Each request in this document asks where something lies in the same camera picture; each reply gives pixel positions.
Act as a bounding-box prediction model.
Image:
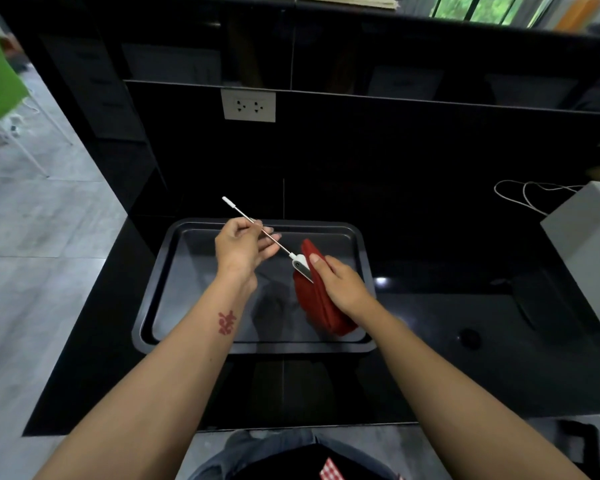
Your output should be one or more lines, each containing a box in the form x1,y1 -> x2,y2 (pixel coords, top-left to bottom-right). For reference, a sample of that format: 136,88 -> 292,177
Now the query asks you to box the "person's right hand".
309,254 -> 377,324

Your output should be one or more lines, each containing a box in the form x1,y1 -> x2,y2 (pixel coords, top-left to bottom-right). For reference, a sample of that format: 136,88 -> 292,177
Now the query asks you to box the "person's left hand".
215,217 -> 282,290

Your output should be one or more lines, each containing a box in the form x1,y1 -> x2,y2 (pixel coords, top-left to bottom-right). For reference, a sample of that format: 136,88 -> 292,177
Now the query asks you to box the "small white-handled spatula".
222,196 -> 315,284

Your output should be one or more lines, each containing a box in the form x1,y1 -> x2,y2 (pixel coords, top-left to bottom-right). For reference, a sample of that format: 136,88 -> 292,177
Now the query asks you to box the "person's left forearm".
34,271 -> 257,480

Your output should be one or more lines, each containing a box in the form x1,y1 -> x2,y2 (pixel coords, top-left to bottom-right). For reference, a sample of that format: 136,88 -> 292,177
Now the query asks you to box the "person's right forearm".
356,300 -> 590,480

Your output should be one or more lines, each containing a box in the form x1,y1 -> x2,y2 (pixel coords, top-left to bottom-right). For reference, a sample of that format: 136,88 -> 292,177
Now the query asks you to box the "dark metal baking tray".
132,218 -> 378,355

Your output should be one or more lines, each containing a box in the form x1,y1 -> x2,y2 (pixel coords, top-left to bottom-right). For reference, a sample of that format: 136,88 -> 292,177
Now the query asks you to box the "person's dark clothing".
187,429 -> 406,480

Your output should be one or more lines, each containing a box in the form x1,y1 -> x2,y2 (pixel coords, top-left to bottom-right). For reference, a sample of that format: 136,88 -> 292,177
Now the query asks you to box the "red checkered cloth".
319,458 -> 346,480

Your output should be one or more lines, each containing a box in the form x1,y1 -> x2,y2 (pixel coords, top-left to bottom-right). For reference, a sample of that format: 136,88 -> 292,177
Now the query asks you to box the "white box appliance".
540,181 -> 600,332

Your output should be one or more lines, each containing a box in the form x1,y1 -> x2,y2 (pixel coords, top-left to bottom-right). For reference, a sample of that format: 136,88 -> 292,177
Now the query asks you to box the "green chair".
0,10 -> 74,178

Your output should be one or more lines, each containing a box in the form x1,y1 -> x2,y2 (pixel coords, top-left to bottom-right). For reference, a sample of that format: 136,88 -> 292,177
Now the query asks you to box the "window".
427,0 -> 561,28

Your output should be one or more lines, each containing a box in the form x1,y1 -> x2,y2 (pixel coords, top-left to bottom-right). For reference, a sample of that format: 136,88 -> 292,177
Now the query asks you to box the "white wall socket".
220,88 -> 277,123

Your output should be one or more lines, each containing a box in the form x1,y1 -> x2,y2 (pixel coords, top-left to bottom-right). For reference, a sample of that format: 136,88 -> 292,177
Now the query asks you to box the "white cable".
494,180 -> 585,217

